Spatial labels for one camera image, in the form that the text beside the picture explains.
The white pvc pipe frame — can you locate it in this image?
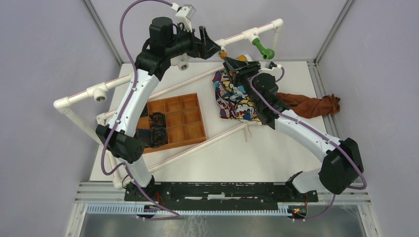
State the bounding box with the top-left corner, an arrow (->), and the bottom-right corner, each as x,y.
53,17 -> 284,188

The green plastic water faucet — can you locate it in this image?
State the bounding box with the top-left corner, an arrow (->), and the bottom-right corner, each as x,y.
251,38 -> 275,60

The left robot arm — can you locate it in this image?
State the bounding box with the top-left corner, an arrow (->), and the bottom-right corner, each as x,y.
96,17 -> 221,201

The comic print cloth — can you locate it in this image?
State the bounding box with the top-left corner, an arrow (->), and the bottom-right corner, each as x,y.
212,70 -> 260,122

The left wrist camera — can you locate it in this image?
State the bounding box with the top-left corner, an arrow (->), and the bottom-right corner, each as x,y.
171,2 -> 196,32

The brown cloth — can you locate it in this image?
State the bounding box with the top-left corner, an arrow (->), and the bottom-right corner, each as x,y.
277,92 -> 341,119

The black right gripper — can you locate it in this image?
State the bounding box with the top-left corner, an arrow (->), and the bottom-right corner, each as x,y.
222,57 -> 260,108

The white slotted cable duct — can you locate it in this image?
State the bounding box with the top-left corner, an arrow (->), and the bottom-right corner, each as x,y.
85,203 -> 292,217

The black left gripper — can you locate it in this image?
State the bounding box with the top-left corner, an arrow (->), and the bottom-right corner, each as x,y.
166,24 -> 222,60

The dark patterned rolled cloth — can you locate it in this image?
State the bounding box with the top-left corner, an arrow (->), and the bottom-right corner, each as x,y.
135,127 -> 168,148

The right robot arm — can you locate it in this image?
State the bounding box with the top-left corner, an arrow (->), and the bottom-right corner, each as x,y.
223,56 -> 367,201

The wooden compartment tray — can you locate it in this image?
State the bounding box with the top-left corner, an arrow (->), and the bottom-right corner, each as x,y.
134,93 -> 207,153

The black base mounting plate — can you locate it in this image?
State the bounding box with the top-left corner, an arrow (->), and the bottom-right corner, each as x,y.
124,182 -> 319,212

